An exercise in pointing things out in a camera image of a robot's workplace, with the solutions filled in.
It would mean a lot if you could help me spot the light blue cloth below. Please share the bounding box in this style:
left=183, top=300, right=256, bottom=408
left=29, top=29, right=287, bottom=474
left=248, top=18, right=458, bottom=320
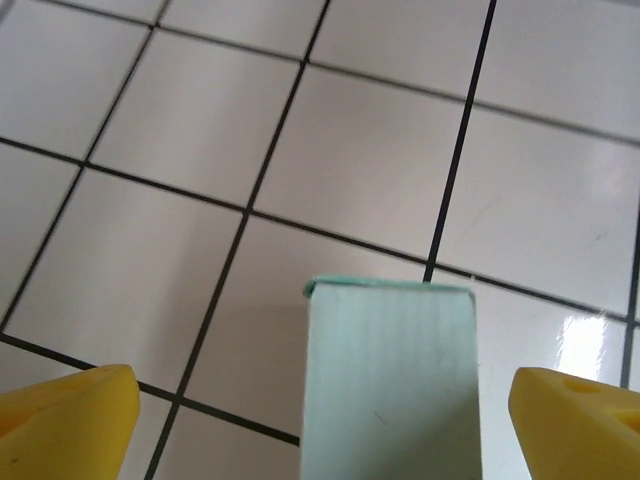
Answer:
left=298, top=275, right=485, bottom=480

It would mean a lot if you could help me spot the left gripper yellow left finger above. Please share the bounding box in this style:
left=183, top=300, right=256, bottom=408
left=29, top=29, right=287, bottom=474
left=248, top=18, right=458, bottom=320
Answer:
left=0, top=363, right=142, bottom=480

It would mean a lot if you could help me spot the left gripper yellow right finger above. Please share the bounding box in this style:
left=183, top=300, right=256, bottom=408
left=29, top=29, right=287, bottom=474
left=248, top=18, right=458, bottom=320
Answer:
left=508, top=367, right=640, bottom=480

